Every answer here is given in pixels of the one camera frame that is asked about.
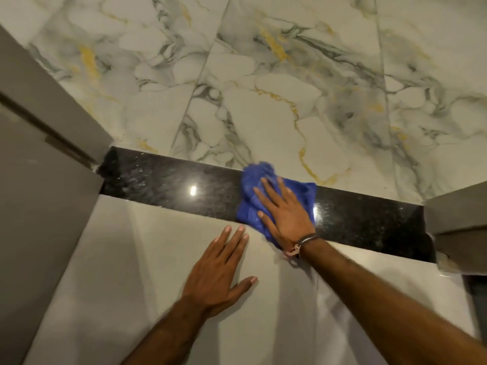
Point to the grey door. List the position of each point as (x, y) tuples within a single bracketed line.
[(42, 224)]

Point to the person's left middle finger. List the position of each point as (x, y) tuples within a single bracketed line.
[(233, 243)]

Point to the person's left thumb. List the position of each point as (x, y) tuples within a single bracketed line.
[(245, 283)]

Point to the person's left forearm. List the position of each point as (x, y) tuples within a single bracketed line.
[(171, 334)]

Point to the person's right hand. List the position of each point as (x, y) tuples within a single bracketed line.
[(291, 220)]

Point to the person's right little finger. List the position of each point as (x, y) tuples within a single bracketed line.
[(296, 198)]

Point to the person's right forearm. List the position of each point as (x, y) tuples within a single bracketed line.
[(380, 311)]

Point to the person's right middle finger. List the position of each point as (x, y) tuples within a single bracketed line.
[(273, 191)]

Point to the person's left hand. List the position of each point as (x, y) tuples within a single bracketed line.
[(213, 277)]

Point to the black granite threshold strip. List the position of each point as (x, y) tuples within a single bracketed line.
[(171, 186)]

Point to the person's right thumb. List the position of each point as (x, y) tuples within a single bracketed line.
[(268, 225)]

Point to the blue cleaning cloth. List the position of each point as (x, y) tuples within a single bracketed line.
[(253, 176)]

